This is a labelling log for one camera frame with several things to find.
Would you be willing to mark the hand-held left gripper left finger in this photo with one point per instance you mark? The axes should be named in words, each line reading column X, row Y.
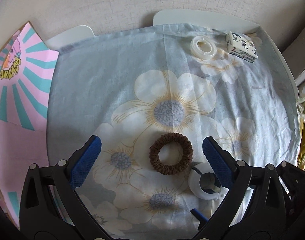
column 85, row 162

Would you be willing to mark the blue floral cloth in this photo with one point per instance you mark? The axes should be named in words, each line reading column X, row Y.
column 117, row 80

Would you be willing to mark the white printed tissue packet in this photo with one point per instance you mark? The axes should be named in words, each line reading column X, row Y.
column 240, row 46

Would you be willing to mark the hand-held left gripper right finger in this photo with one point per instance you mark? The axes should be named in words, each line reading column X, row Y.
column 217, row 162

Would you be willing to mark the cardboard box with pink lining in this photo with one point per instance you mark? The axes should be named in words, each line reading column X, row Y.
column 22, row 85

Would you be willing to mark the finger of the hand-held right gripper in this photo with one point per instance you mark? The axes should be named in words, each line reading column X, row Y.
column 292, row 178

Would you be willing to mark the brown hair scrunchie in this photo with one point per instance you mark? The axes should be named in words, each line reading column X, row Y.
column 167, row 138

